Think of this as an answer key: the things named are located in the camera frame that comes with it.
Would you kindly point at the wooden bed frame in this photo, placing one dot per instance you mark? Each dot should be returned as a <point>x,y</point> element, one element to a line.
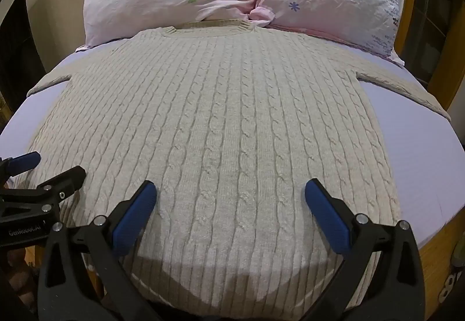
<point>425,16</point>

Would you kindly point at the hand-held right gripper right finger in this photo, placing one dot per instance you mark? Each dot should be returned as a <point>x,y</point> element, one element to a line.
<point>327,214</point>

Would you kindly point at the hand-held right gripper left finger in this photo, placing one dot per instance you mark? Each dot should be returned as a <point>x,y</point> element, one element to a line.
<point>136,214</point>

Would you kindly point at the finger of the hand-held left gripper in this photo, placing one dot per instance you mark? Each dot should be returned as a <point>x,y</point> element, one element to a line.
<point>25,160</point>
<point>63,181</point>

